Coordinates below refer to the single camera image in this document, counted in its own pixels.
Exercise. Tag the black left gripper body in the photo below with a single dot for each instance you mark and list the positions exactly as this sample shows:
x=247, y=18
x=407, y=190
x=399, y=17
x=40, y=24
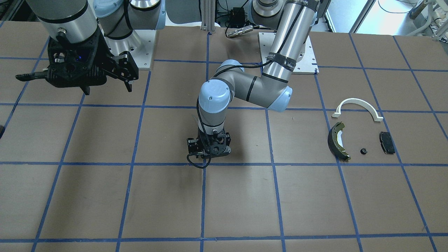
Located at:
x=192, y=145

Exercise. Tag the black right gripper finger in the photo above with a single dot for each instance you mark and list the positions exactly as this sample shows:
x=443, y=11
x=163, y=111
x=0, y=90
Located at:
x=86, y=89
x=128, y=85

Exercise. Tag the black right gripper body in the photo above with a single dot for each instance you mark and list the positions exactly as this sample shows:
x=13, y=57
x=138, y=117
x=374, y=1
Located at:
x=102, y=52

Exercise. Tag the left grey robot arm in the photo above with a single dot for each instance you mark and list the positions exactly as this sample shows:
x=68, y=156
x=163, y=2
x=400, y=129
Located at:
x=292, y=21

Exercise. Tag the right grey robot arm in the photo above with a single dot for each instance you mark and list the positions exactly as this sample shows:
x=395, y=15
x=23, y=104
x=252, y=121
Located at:
x=115, y=19

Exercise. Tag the silver cylinder connector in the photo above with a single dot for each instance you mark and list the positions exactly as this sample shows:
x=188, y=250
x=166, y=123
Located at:
x=238, y=32

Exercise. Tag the olive green brake shoe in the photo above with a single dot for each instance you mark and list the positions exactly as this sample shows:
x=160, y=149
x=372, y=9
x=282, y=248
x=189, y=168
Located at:
x=335, y=142

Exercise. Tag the black brake pad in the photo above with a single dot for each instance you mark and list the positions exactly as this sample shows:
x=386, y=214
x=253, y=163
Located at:
x=386, y=142

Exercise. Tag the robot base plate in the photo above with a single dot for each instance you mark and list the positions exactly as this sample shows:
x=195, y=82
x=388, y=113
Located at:
x=140, y=44

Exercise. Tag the aluminium frame post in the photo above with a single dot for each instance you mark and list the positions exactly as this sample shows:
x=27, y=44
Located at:
x=208, y=15

